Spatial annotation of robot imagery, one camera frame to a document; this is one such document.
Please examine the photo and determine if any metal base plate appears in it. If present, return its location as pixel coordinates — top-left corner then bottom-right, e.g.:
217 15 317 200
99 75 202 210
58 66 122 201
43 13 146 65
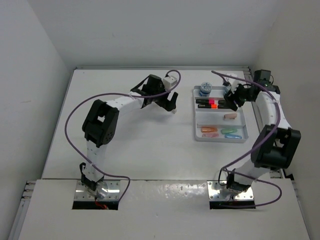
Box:
73 180 120 202
207 180 254 202

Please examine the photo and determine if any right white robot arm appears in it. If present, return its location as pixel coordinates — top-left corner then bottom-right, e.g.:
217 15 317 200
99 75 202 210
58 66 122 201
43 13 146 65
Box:
223 69 301 193

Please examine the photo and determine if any orange cap black highlighter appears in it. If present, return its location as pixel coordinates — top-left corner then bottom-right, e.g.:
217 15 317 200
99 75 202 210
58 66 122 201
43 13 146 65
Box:
197 104 218 109

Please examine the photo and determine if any blue jar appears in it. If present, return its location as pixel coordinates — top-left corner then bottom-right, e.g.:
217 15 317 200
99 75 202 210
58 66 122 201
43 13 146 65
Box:
198 82 212 97
224 85 232 93

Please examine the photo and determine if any green pastel highlighter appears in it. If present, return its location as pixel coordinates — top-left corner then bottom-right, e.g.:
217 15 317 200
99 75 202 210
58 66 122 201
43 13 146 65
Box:
220 128 238 135

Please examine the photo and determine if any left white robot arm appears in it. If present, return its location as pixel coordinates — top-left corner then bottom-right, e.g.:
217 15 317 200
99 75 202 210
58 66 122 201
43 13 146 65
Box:
81 74 179 192

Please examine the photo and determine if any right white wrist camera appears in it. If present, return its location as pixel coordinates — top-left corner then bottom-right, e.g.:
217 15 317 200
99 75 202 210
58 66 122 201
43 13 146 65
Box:
222 77 240 92

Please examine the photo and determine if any purple cap black highlighter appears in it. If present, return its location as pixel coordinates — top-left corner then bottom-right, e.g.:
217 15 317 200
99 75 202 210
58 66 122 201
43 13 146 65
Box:
218 100 226 105

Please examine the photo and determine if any blue pastel highlighter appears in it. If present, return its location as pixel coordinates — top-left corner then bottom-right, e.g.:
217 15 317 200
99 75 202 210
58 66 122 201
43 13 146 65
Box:
224 133 243 139

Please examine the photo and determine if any pink cap black highlighter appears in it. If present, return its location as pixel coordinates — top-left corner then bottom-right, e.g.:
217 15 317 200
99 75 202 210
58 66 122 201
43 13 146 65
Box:
195 99 215 105

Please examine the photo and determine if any white compartment tray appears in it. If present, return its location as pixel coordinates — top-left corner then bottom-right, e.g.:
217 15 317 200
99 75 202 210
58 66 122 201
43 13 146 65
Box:
192 86 249 143

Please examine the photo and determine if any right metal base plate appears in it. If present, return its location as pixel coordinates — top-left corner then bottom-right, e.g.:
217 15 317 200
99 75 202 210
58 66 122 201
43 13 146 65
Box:
207 180 254 202

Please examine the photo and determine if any pink pastel highlighter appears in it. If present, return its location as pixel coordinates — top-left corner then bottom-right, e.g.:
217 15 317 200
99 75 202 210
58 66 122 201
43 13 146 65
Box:
202 132 219 138

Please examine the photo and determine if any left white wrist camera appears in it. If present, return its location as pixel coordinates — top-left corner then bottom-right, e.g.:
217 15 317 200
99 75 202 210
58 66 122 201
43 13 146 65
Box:
162 76 178 91

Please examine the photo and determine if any yellow cap black highlighter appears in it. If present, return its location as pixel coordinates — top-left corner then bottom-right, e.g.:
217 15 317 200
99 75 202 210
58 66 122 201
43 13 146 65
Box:
217 105 230 109

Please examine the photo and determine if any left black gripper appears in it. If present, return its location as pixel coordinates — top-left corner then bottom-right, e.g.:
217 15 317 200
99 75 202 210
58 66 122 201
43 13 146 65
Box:
151 82 178 111

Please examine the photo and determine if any orange pastel highlighter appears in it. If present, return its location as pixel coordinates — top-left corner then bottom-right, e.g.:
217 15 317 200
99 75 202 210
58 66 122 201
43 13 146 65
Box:
200 127 218 133

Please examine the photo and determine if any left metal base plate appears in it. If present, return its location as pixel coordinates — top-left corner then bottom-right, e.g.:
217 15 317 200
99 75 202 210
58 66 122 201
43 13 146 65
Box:
73 180 120 202

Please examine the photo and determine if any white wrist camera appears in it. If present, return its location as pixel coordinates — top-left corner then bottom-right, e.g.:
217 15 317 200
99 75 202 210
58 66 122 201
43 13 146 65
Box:
162 76 178 91
222 77 240 92

